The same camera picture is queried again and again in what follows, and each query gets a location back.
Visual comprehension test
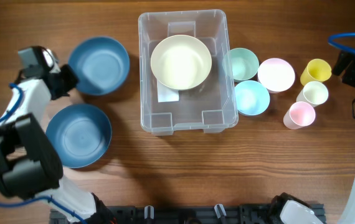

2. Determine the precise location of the cream cup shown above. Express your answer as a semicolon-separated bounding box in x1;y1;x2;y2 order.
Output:
296;81;329;107

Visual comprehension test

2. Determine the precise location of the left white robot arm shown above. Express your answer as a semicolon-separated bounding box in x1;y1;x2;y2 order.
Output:
0;65;114;223

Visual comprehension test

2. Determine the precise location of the clear plastic storage container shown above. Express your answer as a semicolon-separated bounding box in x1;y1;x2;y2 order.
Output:
138;9;239;136

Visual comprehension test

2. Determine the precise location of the yellow cup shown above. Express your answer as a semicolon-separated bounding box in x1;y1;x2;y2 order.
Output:
300;58;332;86

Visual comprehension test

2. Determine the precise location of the pink cup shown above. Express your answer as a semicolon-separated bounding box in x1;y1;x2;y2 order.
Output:
283;101;316;129

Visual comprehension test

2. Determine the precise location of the pink small bowl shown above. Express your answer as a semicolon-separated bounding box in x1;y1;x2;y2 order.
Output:
257;58;295;93

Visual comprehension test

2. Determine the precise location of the light blue small bowl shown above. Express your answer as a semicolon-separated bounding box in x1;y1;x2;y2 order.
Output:
234;80;270;116

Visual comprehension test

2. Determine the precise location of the mint green small bowl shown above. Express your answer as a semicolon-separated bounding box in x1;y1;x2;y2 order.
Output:
222;48;260;83

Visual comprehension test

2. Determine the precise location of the left blue cable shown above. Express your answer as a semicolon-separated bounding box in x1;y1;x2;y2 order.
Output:
0;82;88;224

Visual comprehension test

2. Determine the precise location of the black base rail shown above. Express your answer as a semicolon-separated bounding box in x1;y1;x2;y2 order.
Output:
49;192;327;224

